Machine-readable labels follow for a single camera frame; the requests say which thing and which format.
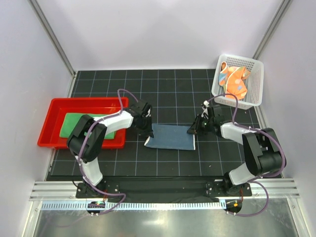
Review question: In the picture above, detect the white perforated plastic basket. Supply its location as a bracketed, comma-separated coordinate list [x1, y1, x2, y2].
[211, 54, 264, 110]

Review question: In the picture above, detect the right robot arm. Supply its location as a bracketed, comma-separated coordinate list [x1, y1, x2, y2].
[187, 101, 286, 196]

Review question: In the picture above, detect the slotted cable duct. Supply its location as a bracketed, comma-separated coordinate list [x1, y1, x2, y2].
[41, 200, 226, 211]

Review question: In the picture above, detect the right corner aluminium post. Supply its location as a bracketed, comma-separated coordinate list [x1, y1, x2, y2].
[252, 0, 293, 60]

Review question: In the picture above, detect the left corner aluminium post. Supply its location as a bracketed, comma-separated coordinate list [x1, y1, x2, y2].
[28, 0, 76, 78]

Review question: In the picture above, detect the corner aluminium post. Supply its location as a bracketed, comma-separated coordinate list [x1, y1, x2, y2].
[28, 0, 76, 78]
[252, 0, 293, 60]

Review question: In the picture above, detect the aluminium frame rail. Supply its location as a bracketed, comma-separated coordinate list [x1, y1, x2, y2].
[30, 177, 300, 203]

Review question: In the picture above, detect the red plastic tray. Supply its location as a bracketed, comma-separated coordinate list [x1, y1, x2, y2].
[38, 97, 120, 150]

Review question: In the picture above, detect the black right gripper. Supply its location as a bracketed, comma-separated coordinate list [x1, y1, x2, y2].
[187, 114, 214, 136]

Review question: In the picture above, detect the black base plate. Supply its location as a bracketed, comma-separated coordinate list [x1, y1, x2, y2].
[75, 175, 253, 203]

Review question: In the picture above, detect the orange patterned towel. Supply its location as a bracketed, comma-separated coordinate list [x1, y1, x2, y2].
[218, 62, 250, 100]

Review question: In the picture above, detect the yellow printed towel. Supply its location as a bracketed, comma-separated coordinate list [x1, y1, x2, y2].
[144, 123, 196, 151]

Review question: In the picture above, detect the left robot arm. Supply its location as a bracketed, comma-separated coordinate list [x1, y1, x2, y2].
[67, 100, 154, 198]

